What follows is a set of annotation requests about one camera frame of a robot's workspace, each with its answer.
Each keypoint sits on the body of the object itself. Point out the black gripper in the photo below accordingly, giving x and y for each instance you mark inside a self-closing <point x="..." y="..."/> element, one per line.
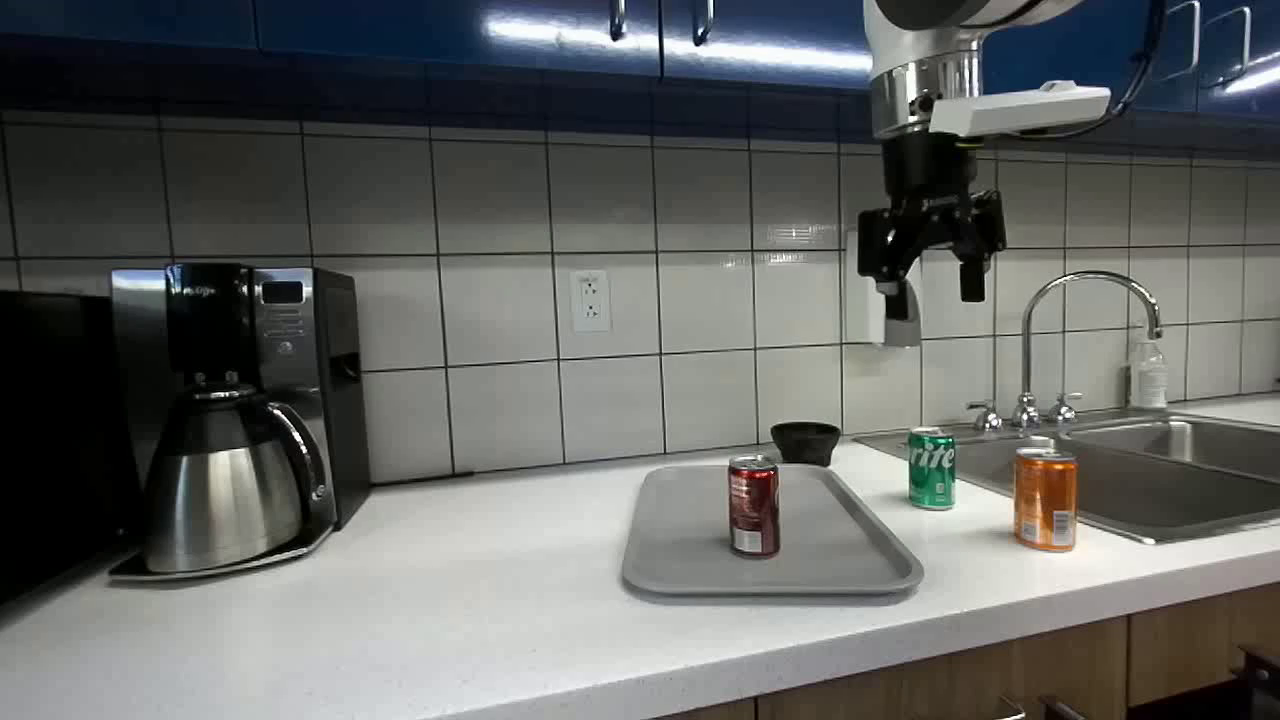
<point x="926" y="202"/>

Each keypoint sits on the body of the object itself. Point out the green soda can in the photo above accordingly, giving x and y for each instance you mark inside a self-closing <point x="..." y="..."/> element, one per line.
<point x="932" y="471"/>

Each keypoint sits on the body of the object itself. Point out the orange soda can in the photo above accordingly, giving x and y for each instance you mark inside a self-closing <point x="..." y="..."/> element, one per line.
<point x="1045" y="506"/>

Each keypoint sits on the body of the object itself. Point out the grey plastic tray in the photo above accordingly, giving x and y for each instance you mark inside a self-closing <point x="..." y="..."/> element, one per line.
<point x="840" y="546"/>

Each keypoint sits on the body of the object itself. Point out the chrome gooseneck faucet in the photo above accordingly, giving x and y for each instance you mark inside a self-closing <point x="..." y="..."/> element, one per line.
<point x="1029" y="346"/>

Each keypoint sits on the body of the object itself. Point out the small black bowl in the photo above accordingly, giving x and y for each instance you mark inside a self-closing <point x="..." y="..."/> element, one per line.
<point x="807" y="441"/>

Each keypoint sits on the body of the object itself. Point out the clear soap bottle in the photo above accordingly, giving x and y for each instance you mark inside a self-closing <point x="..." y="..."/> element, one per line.
<point x="1148" y="380"/>

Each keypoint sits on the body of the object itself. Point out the red soda can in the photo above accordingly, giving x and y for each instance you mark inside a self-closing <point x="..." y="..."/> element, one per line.
<point x="753" y="511"/>

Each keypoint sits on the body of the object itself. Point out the small white sink item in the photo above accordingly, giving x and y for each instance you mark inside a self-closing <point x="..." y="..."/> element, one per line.
<point x="1183" y="436"/>

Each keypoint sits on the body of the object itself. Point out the stainless steel sink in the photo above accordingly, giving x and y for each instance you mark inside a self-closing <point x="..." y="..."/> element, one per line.
<point x="1146" y="485"/>

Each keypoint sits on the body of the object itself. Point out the wooden lower cabinets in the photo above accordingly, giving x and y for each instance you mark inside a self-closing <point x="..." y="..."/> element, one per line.
<point x="1040" y="666"/>

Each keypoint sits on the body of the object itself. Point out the black steel coffee maker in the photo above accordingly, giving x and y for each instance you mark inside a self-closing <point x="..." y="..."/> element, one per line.
<point x="312" y="346"/>

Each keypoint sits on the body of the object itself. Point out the blue upper cabinets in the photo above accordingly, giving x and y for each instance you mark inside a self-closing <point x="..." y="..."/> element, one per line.
<point x="335" y="52"/>

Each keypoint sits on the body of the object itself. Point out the steel coffee carafe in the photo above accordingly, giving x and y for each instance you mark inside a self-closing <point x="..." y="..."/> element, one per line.
<point x="225" y="495"/>

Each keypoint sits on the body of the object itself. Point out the black microwave oven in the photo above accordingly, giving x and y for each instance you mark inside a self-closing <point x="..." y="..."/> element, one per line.
<point x="53" y="441"/>

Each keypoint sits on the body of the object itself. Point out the white wall box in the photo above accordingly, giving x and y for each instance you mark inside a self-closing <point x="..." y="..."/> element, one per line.
<point x="863" y="312"/>

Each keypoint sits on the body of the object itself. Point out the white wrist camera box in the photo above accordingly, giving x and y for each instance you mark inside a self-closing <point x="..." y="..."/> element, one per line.
<point x="1023" y="111"/>

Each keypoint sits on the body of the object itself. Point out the white wall outlet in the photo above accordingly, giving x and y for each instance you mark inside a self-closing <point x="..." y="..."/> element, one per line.
<point x="591" y="302"/>

